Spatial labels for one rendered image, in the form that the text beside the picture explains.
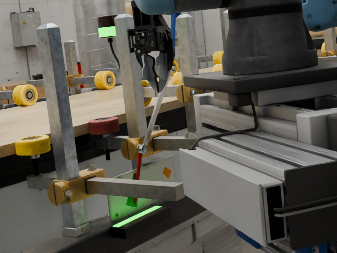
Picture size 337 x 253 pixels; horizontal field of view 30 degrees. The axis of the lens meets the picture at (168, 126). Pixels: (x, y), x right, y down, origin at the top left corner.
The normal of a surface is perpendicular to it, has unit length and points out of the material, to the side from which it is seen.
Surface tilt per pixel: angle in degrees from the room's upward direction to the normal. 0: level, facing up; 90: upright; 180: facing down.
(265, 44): 72
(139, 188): 90
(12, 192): 90
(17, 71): 90
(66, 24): 90
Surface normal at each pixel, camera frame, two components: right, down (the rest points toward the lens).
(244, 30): -0.65, -0.12
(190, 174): -0.95, 0.15
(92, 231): -0.11, -0.98
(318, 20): -0.15, 0.15
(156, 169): 0.80, 0.00
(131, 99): -0.59, 0.18
